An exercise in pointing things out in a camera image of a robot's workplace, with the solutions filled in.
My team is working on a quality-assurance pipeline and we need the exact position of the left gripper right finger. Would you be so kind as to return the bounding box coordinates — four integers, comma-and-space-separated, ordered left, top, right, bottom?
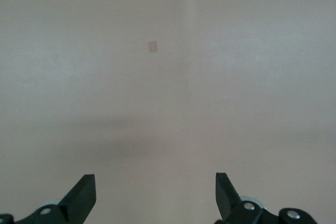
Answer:
213, 172, 279, 224

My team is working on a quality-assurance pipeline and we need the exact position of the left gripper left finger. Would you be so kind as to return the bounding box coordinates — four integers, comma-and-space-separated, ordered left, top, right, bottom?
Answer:
14, 173, 97, 224

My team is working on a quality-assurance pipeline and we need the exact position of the small brown tape patch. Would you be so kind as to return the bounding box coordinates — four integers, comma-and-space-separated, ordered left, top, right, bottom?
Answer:
147, 40, 160, 53

